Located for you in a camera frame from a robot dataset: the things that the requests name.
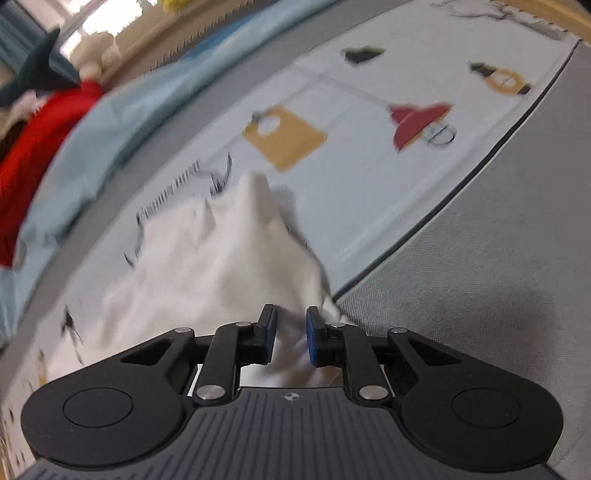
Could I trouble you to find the white plush toy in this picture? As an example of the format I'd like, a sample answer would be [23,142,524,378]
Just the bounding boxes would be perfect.
[69,31,121,82]

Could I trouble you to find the white t-shirt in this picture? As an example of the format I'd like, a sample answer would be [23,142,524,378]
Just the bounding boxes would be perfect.
[48,171,341,388]

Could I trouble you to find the yellow plush toys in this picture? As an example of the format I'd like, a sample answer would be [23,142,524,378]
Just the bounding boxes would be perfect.
[160,0,192,13]

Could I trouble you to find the dark teal shark plush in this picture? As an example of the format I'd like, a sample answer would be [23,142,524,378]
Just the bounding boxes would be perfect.
[1,28,79,108]

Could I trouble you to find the grey patterned bed sheet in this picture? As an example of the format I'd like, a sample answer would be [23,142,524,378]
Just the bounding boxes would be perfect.
[1,1,590,479]

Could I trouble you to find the light blue quilt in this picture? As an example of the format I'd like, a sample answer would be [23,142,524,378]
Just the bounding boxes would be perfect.
[1,1,329,345]

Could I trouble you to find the red blanket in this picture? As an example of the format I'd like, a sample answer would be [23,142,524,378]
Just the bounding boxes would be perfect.
[1,81,103,268]

